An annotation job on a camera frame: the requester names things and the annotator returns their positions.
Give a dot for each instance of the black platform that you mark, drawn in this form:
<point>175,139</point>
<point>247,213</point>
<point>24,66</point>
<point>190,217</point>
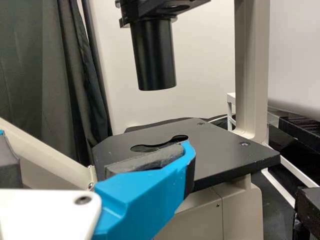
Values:
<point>300,127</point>

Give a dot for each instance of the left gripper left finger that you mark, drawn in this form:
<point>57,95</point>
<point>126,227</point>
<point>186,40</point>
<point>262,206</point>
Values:
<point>8,170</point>

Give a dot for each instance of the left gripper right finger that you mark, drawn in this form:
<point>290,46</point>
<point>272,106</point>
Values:
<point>140,195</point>

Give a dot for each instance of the cream microscope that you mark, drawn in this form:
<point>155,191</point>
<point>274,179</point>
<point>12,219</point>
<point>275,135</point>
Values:
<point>225,150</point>

